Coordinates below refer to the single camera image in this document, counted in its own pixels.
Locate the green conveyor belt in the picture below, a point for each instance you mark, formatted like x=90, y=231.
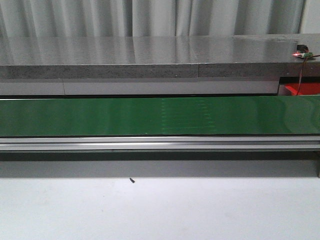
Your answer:
x=160, y=116

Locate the grey stone counter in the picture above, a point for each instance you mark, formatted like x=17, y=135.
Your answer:
x=181, y=65

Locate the red plastic bin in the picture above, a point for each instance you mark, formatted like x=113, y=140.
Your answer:
x=303, y=89

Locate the small green circuit board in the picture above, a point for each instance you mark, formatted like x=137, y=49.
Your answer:
x=302, y=52

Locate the white curtain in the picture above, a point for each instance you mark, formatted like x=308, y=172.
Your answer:
x=162, y=18

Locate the aluminium conveyor frame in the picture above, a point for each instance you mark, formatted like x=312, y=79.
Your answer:
x=161, y=157

